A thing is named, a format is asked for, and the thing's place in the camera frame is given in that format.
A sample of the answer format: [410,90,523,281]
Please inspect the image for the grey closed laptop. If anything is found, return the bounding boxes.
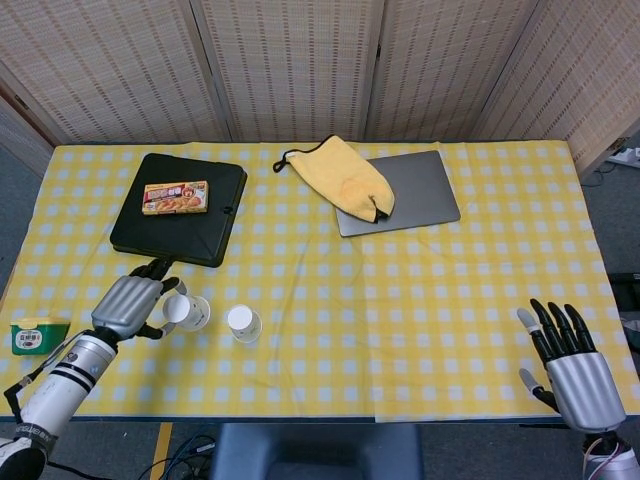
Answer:
[333,149,462,239]

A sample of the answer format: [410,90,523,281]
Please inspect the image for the black floor cables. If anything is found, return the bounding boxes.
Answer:
[167,433,217,480]

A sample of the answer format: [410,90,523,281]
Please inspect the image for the green plastic food tub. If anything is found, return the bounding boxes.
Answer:
[9,316,71,357]

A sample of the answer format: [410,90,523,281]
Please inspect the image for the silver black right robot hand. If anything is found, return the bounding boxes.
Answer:
[516,298,627,434]

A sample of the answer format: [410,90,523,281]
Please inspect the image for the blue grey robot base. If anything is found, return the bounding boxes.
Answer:
[211,423,424,480]

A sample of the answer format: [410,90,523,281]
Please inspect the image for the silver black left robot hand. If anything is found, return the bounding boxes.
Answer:
[90,258,187,342]

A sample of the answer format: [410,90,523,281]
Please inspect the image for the yellow floor tape strip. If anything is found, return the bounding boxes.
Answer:
[151,423,174,480]

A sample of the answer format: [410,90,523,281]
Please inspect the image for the woven folding screen panel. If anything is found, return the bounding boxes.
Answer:
[0,74,57,181]
[189,0,386,144]
[364,0,544,144]
[0,0,234,147]
[474,0,640,177]

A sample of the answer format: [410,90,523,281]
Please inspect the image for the white paper cup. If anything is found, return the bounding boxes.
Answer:
[162,293,212,333]
[227,304,263,345]

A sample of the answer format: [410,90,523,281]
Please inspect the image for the yellow cloth drawstring bag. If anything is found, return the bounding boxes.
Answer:
[272,134,396,224]

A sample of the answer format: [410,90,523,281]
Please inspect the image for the white power strip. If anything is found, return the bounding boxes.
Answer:
[610,146,640,169]

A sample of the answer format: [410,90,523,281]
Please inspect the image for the yellow red curry box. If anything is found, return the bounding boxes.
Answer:
[141,180,210,216]

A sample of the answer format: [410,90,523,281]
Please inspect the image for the yellow white checkered tablecloth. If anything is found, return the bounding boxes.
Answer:
[0,142,376,420]
[360,142,640,425]

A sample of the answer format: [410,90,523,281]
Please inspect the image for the black square tray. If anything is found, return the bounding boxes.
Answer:
[108,152,249,270]

